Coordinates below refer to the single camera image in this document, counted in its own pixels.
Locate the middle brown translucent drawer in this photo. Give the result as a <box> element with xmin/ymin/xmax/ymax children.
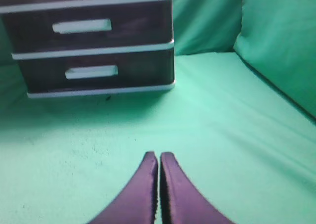
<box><xmin>1</xmin><ymin>0</ymin><xmax>173</xmax><ymax>53</ymax></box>

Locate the green cloth backdrop and cover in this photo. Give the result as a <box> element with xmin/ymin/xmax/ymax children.
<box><xmin>0</xmin><ymin>0</ymin><xmax>316</xmax><ymax>224</ymax></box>

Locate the bottom brown translucent drawer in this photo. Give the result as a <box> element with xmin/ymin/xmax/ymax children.
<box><xmin>18</xmin><ymin>49</ymin><xmax>174</xmax><ymax>93</ymax></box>

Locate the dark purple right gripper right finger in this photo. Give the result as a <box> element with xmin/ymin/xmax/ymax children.
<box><xmin>159</xmin><ymin>152</ymin><xmax>233</xmax><ymax>224</ymax></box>

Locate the white plastic drawer cabinet frame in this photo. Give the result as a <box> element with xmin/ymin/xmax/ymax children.
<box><xmin>0</xmin><ymin>0</ymin><xmax>175</xmax><ymax>98</ymax></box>

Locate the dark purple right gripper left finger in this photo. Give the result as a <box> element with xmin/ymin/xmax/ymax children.
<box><xmin>90</xmin><ymin>151</ymin><xmax>158</xmax><ymax>224</ymax></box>

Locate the brown translucent drawer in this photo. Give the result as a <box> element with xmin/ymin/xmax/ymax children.
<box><xmin>1</xmin><ymin>0</ymin><xmax>173</xmax><ymax>53</ymax></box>
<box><xmin>18</xmin><ymin>49</ymin><xmax>174</xmax><ymax>93</ymax></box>

